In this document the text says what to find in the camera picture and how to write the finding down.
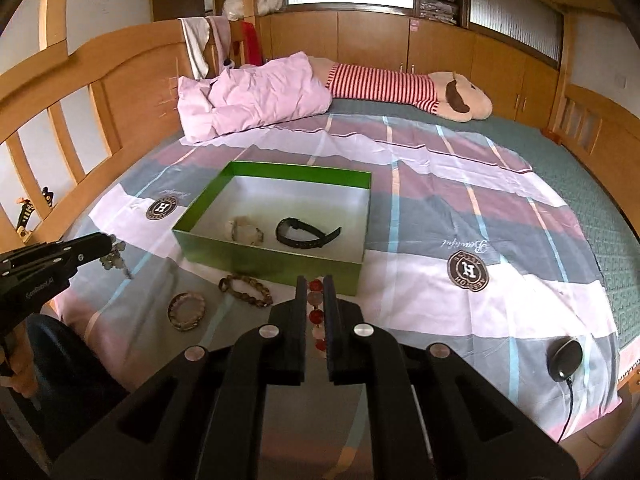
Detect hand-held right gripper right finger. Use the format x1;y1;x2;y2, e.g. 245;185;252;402
324;275;581;480

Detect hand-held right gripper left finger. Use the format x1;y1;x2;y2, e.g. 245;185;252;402
50;276;307;480

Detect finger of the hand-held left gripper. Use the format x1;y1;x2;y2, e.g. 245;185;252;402
62;233;119;267

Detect red and white bead bracelet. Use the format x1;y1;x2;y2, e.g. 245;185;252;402
307;277;329;356

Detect pale green bead bracelet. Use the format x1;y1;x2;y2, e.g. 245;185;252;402
99;240;136;281

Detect black wristband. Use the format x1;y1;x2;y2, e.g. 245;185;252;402
276;217;342;249

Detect brown bead bracelet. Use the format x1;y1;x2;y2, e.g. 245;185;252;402
218;274;275;307

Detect green cardboard box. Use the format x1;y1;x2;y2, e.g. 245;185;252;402
171;161;373;298

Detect clear crystal bead bracelet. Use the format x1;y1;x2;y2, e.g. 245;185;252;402
167;292;207;332

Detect person's left hand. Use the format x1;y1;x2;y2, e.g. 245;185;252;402
0;327;38;398

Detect small toy guitars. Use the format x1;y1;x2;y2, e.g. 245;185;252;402
15;187;55;241

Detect wooden bed headboard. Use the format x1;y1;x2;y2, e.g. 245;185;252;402
0;19;226;261

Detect plaid bed sheet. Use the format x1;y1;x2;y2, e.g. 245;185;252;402
50;112;623;461

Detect pink quilt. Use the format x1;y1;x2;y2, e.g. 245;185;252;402
176;52;333;143

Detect white hanging garment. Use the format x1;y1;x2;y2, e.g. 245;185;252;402
178;16;211;81

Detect striped plush doll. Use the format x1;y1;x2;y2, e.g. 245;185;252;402
310;57;493;123

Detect black round puck device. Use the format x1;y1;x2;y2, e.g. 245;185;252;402
546;339;583;382

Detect pink hanging garment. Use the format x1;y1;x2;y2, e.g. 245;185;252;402
206;16;232;61

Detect red cloth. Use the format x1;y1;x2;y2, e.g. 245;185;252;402
242;21;263;67

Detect wooden bed footboard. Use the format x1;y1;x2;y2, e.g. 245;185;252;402
547;82;640;221

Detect black cable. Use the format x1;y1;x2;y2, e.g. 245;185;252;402
554;380;577;445

